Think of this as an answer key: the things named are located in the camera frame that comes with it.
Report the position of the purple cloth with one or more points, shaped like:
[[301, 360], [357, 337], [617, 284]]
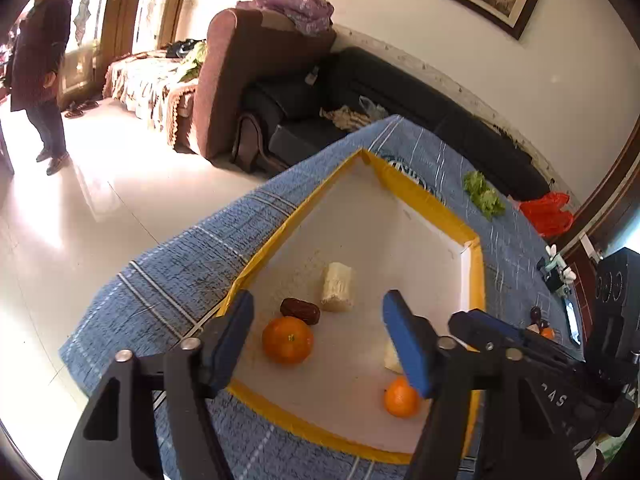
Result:
[[305, 10]]

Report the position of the clear plastic bag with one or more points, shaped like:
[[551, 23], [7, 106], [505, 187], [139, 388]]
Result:
[[372, 107]]

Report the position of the beige knitted cloth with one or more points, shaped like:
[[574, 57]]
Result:
[[347, 119]]

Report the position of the green leafy vegetables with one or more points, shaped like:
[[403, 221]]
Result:
[[194, 62]]

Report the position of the brown armchair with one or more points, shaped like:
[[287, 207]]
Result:
[[235, 70]]

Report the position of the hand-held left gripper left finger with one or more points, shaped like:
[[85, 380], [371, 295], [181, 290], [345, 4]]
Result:
[[234, 342]]

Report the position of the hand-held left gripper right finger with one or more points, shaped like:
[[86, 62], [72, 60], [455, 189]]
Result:
[[407, 347]]

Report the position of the white box with yellow edges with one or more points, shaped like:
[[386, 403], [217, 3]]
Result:
[[380, 240]]

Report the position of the small orange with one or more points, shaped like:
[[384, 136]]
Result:
[[400, 400]]

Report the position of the black leather sofa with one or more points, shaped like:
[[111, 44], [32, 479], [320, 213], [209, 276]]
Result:
[[400, 85]]

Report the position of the small white green toy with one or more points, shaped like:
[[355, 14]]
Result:
[[556, 269]]

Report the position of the dark red date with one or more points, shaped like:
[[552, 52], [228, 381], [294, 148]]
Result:
[[300, 311]]

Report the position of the tiny orange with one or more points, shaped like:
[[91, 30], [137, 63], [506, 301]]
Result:
[[547, 333]]

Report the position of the red plastic bag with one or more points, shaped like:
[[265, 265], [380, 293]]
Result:
[[545, 215]]

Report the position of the patterned covered couch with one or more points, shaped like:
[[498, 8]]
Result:
[[145, 82]]

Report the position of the large orange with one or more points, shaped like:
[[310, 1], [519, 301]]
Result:
[[287, 340]]

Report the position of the green lettuce leaf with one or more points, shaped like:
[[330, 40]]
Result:
[[484, 195]]

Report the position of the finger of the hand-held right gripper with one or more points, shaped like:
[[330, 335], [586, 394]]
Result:
[[492, 326]]

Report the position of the blue striped tablecloth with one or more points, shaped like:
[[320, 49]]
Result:
[[170, 280]]

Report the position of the small pale sugarcane chunk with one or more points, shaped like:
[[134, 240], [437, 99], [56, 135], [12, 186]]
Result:
[[392, 360]]

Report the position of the black bag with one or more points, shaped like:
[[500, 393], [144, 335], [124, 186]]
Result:
[[181, 48]]

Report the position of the pair of slippers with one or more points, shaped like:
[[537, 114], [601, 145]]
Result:
[[80, 108]]

